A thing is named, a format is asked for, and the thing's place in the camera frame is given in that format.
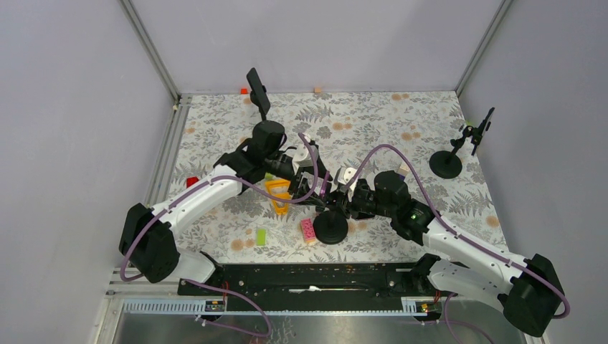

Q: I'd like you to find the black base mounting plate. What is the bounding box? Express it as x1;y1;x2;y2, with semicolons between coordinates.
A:
177;262;449;312

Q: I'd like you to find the black phone on back stand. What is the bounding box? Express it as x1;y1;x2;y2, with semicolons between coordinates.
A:
246;67;271;120

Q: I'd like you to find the red yellow toy truck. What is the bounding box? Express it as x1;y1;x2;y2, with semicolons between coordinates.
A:
186;176;199;188

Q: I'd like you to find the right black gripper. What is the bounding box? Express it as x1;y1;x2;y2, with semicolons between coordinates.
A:
324;183;395;220

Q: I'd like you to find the back left pole stand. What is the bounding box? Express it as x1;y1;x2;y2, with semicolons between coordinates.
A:
254;107;284;132

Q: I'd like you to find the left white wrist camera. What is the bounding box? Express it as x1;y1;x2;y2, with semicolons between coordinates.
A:
292;140;318;176

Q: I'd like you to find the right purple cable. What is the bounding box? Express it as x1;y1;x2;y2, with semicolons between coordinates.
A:
344;144;572;344

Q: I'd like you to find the pink studded toy brick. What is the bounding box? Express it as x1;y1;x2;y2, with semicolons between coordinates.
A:
300;218;317;245

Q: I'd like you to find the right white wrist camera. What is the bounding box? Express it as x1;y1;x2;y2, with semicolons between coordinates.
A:
333;167;357;191

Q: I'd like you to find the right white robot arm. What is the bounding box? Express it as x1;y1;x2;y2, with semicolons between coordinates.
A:
321;168;570;338

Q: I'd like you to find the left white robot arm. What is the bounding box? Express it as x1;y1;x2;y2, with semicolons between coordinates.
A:
119;120;330;295

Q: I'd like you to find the black pole stand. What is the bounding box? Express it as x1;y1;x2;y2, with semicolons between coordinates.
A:
313;211;348;245
429;125;474;179

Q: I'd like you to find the stacked coloured cube tower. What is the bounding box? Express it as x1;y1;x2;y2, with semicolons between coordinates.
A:
396;162;411;177

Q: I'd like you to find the orange triangular plastic frame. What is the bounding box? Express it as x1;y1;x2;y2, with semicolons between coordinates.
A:
265;179;291;216

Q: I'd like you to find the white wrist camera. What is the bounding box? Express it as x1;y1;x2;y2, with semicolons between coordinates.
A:
333;167;357;191
292;140;318;176

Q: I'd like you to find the floral patterned table mat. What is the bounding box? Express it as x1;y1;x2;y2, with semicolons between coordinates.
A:
168;92;506;263

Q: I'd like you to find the small green block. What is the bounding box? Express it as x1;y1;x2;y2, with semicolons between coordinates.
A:
256;229;267;247

